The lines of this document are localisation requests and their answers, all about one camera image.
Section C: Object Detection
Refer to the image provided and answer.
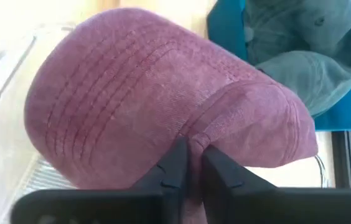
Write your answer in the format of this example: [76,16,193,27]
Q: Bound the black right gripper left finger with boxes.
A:
[133,138,191,224]

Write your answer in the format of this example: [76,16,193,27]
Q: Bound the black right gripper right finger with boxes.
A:
[201,145,278,224]

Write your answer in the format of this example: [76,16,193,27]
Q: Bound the faded red baseball cap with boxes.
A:
[24,7,319,224]

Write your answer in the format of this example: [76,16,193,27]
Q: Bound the blue plastic bin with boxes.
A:
[206,0,351,132]

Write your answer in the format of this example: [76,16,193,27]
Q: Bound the grey-green baseball cap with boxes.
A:
[243,0,351,118]

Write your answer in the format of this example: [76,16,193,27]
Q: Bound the thin grey cable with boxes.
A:
[314,154,329,189]

